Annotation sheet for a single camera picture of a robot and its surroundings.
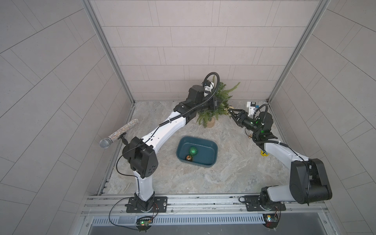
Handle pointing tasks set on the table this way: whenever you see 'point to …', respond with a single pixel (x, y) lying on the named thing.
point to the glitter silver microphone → (106, 142)
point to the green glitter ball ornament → (193, 151)
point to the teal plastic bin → (206, 156)
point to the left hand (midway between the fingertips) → (223, 99)
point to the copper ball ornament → (189, 158)
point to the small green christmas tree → (207, 118)
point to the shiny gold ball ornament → (226, 109)
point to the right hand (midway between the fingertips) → (229, 113)
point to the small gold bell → (251, 135)
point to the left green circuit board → (144, 223)
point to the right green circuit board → (270, 220)
